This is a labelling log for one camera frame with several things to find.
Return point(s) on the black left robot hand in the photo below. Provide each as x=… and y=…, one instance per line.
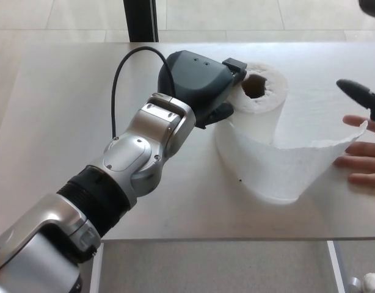
x=196, y=79

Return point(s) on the black door frame post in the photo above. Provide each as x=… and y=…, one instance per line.
x=140, y=21

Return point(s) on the white toilet paper roll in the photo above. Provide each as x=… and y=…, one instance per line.
x=267, y=171

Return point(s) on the person's bare hand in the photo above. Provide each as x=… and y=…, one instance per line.
x=367, y=155

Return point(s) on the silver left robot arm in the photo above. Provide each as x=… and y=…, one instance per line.
x=129, y=155

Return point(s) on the white table frame bar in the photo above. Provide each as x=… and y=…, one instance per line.
x=335, y=268
x=97, y=271

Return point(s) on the white and silver robot foot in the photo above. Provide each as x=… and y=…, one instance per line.
x=372, y=282

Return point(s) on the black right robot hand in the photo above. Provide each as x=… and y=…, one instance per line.
x=358, y=91

